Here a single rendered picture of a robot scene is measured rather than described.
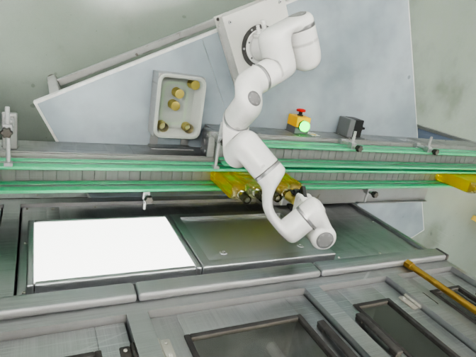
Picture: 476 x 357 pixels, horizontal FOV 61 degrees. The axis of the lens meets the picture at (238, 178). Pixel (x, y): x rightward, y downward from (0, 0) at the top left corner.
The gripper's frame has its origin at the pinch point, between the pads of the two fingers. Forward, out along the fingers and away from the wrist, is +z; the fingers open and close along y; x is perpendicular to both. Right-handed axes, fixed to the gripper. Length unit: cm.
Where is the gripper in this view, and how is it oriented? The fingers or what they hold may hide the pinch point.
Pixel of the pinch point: (294, 199)
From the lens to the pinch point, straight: 139.7
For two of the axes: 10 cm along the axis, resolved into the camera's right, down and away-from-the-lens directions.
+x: -9.7, -0.9, -2.2
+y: 1.6, -9.3, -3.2
